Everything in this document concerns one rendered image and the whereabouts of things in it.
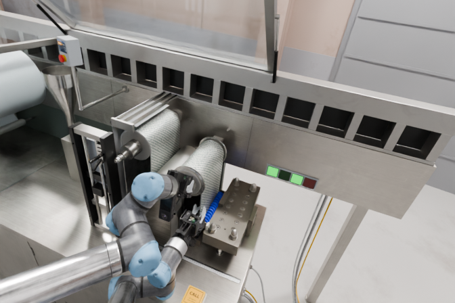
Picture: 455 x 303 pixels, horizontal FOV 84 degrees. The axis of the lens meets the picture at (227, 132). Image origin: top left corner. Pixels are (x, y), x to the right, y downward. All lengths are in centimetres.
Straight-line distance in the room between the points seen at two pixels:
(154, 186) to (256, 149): 67
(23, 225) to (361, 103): 156
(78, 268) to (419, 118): 115
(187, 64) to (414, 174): 107
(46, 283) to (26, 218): 92
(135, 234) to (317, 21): 332
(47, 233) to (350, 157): 138
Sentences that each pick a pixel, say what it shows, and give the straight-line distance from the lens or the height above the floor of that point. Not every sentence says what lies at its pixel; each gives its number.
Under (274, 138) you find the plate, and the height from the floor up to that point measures 137.
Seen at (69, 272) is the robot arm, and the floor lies 141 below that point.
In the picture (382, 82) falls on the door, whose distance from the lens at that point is 365.
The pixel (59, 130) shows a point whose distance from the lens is 183.
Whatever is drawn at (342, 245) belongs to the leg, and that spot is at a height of 69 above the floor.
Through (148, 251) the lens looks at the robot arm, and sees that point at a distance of 67.
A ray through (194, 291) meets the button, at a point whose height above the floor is 92.
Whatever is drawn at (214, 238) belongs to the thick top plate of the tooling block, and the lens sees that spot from 116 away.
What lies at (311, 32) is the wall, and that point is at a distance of 366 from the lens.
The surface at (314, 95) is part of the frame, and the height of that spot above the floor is 161.
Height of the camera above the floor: 196
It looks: 30 degrees down
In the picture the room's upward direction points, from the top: 8 degrees clockwise
